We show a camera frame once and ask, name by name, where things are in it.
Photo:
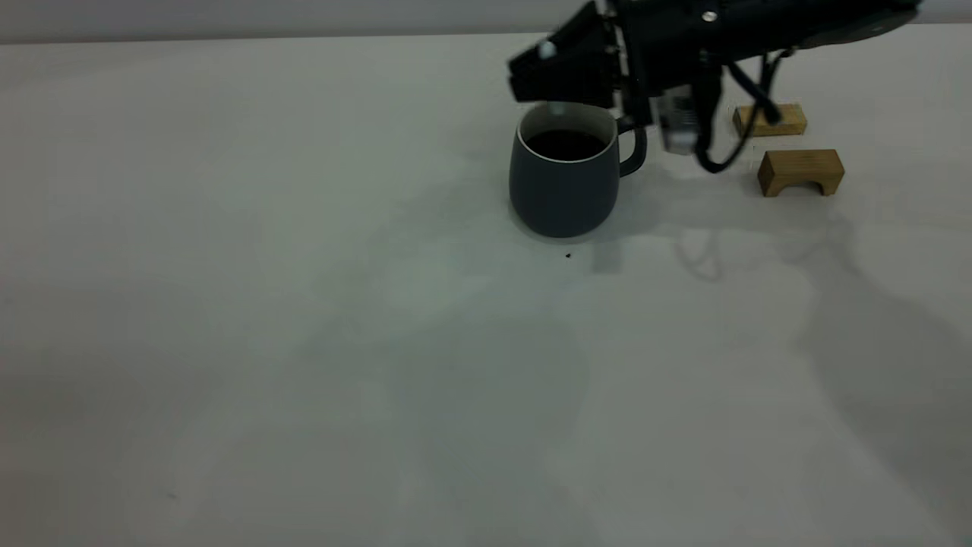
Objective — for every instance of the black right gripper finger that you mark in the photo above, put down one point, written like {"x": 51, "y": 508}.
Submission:
{"x": 585, "y": 26}
{"x": 569, "y": 80}

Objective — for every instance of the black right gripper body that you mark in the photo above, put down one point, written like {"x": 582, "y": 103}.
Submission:
{"x": 661, "y": 45}

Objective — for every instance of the dark grey ceramic mug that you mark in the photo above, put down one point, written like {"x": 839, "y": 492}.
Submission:
{"x": 566, "y": 190}

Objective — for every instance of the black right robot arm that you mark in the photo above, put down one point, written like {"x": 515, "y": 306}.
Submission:
{"x": 805, "y": 23}

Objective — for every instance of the flat rectangular wooden block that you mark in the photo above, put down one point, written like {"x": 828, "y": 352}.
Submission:
{"x": 790, "y": 120}

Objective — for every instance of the arched wooden block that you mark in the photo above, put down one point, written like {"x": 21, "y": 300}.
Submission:
{"x": 797, "y": 163}

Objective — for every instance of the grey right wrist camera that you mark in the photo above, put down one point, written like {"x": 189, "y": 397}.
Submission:
{"x": 680, "y": 121}

